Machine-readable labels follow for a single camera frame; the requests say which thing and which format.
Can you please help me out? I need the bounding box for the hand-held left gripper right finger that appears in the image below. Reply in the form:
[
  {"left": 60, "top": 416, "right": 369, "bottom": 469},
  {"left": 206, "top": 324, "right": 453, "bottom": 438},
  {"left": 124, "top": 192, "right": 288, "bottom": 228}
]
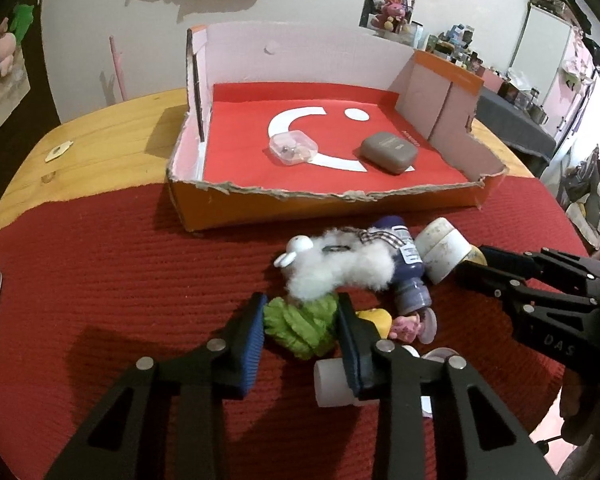
[{"left": 336, "top": 292, "right": 556, "bottom": 480}]

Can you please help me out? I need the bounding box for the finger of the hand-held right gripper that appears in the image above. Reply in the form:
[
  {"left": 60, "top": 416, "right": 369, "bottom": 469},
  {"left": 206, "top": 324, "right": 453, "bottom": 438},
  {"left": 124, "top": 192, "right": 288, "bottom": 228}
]
[
  {"left": 479, "top": 245, "right": 600, "bottom": 287},
  {"left": 451, "top": 262, "right": 600, "bottom": 322}
]

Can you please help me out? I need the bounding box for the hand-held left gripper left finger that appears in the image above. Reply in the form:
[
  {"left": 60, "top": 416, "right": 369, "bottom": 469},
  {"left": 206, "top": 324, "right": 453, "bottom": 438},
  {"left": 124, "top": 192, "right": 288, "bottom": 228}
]
[{"left": 42, "top": 292, "right": 268, "bottom": 480}]

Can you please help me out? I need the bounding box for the white pill bottle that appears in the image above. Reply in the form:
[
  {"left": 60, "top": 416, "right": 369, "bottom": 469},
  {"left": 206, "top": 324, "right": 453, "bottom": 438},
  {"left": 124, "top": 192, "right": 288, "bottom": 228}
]
[{"left": 314, "top": 355, "right": 361, "bottom": 407}]

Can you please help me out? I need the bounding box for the white jar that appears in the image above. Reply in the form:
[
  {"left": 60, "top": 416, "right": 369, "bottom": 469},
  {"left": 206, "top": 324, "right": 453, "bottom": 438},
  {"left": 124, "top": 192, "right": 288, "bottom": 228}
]
[{"left": 417, "top": 217, "right": 473, "bottom": 285}]

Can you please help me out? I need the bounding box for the green lettuce toy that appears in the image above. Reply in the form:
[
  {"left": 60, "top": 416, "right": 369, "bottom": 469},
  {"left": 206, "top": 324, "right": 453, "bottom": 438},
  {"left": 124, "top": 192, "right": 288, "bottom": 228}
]
[{"left": 262, "top": 294, "right": 342, "bottom": 361}]

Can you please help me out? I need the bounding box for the clear round lid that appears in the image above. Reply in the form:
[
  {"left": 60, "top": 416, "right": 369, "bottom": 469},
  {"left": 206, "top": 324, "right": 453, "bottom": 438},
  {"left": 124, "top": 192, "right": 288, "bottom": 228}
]
[{"left": 405, "top": 346, "right": 456, "bottom": 418}]

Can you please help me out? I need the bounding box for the white fluffy bunny hair clip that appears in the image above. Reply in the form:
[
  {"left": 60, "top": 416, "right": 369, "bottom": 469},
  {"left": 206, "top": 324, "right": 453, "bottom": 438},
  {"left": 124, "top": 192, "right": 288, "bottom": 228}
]
[{"left": 272, "top": 226, "right": 413, "bottom": 306}]

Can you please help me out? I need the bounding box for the orange cardboard box red bottom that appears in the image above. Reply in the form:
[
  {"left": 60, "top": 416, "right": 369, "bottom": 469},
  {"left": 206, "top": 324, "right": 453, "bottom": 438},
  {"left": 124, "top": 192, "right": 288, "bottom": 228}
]
[{"left": 166, "top": 21, "right": 510, "bottom": 233}]

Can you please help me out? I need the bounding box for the person's right hand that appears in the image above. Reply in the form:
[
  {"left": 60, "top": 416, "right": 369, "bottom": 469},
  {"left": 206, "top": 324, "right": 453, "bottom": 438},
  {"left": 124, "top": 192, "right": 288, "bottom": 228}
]
[{"left": 560, "top": 372, "right": 600, "bottom": 442}]

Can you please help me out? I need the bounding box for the small yellow toy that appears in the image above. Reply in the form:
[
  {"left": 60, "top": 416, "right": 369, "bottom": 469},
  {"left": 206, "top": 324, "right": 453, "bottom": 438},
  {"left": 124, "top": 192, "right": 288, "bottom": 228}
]
[{"left": 356, "top": 309, "right": 393, "bottom": 341}]

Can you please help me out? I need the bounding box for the pink toy with suction cup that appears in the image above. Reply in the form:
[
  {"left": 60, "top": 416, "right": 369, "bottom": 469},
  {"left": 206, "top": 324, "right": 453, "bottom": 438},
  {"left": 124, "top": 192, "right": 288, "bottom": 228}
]
[{"left": 387, "top": 310, "right": 438, "bottom": 345}]

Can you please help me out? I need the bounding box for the purple bottle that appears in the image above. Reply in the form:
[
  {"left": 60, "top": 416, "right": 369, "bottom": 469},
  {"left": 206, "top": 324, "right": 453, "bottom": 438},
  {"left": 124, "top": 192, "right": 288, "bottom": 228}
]
[{"left": 372, "top": 215, "right": 433, "bottom": 313}]

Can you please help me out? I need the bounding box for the grey-brown rounded case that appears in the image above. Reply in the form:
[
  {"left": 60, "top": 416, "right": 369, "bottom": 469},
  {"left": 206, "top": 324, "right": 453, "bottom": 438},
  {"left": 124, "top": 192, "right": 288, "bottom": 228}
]
[{"left": 360, "top": 131, "right": 418, "bottom": 176}]

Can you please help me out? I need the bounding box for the pink cabinet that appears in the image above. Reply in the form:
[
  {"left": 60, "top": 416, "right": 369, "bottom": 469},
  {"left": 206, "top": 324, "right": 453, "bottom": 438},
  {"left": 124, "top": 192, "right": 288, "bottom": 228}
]
[{"left": 550, "top": 35, "right": 600, "bottom": 146}]

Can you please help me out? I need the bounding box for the clear plastic case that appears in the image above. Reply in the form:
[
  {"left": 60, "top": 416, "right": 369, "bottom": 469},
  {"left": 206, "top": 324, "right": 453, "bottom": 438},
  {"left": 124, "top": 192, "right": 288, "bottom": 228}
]
[{"left": 269, "top": 130, "right": 322, "bottom": 165}]

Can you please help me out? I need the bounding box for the cluttered side table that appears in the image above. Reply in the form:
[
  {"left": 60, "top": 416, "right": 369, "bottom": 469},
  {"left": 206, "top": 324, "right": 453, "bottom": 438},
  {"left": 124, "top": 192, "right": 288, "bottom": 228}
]
[{"left": 377, "top": 21, "right": 551, "bottom": 123}]

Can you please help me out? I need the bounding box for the small beige sticker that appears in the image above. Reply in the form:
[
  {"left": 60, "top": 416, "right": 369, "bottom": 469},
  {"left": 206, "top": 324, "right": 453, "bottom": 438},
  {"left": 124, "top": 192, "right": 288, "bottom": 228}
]
[{"left": 45, "top": 141, "right": 74, "bottom": 163}]

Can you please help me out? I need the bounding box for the pink stick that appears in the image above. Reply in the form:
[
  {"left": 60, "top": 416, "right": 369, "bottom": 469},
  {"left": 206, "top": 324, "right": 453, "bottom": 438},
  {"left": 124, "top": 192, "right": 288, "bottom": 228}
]
[{"left": 109, "top": 35, "right": 128, "bottom": 102}]

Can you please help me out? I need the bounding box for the thin black cable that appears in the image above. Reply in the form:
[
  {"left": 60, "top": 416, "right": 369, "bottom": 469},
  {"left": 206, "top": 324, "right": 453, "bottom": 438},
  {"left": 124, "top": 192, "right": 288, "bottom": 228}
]
[{"left": 532, "top": 435, "right": 565, "bottom": 455}]

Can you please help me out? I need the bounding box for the wall picture with plush figures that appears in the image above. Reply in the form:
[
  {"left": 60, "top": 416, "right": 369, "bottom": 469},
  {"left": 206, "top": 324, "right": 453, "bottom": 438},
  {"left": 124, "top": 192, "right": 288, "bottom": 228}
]
[{"left": 0, "top": 4, "right": 33, "bottom": 128}]

